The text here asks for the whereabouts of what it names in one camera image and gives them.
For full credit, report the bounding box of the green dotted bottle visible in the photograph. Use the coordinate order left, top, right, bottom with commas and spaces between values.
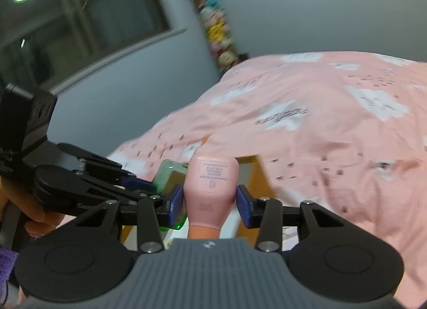
153, 159, 187, 230

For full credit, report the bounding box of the pink patterned bed cover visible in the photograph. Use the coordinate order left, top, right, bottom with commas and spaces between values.
110, 52, 426, 308

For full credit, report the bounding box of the orange cardboard box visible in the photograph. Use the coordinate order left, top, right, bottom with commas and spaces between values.
119, 156, 275, 251

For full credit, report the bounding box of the plush toy column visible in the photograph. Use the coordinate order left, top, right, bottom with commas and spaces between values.
191, 0, 241, 75

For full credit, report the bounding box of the pink tube bottle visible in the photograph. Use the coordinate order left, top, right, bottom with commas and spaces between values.
183, 154, 239, 240

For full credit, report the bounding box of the person's left hand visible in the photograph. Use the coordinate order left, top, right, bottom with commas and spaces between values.
1, 177, 65, 237

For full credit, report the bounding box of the dark window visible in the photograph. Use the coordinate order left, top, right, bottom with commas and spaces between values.
1, 0, 172, 89

